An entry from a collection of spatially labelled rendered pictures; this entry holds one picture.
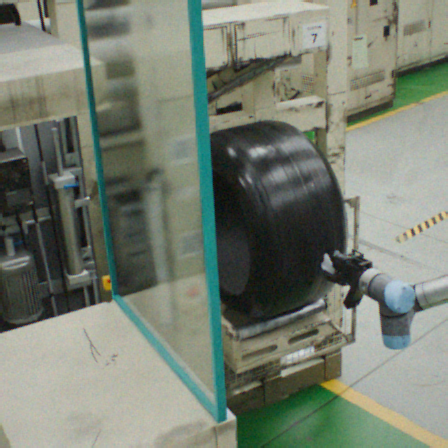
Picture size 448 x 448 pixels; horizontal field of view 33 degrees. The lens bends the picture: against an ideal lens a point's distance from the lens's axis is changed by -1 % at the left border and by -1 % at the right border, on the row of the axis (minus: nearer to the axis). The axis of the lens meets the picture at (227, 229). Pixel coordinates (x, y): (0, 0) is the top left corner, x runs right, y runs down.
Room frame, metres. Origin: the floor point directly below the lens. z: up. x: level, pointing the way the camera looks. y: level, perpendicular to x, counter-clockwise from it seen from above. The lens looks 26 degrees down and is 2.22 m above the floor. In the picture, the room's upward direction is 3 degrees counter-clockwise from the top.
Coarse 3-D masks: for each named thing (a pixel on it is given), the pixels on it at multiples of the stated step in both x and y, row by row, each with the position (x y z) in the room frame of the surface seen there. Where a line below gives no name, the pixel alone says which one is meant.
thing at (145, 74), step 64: (128, 0) 1.38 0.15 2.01; (192, 0) 1.14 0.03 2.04; (128, 64) 1.41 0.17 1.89; (192, 64) 1.15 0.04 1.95; (128, 128) 1.44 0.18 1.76; (192, 128) 1.18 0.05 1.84; (128, 192) 1.47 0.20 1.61; (192, 192) 1.19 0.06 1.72; (128, 256) 1.51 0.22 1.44; (192, 256) 1.21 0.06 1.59; (192, 320) 1.23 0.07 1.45; (192, 384) 1.25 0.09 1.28
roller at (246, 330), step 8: (312, 304) 2.13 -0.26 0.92; (320, 304) 2.13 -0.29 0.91; (288, 312) 2.09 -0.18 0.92; (296, 312) 2.09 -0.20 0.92; (304, 312) 2.10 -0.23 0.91; (312, 312) 2.11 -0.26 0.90; (256, 320) 2.05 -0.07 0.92; (264, 320) 2.05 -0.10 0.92; (272, 320) 2.05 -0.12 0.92; (280, 320) 2.06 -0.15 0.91; (288, 320) 2.07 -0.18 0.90; (296, 320) 2.09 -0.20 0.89; (240, 328) 2.01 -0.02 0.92; (248, 328) 2.01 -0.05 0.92; (256, 328) 2.02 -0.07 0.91; (264, 328) 2.03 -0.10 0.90; (272, 328) 2.05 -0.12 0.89; (248, 336) 2.00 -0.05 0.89
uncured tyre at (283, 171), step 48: (240, 144) 2.11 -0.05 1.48; (288, 144) 2.13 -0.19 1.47; (240, 192) 2.01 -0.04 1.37; (288, 192) 1.99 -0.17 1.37; (336, 192) 2.04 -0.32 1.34; (240, 240) 2.43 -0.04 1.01; (288, 240) 1.92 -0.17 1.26; (336, 240) 1.99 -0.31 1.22; (240, 288) 2.25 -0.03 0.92; (288, 288) 1.92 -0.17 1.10
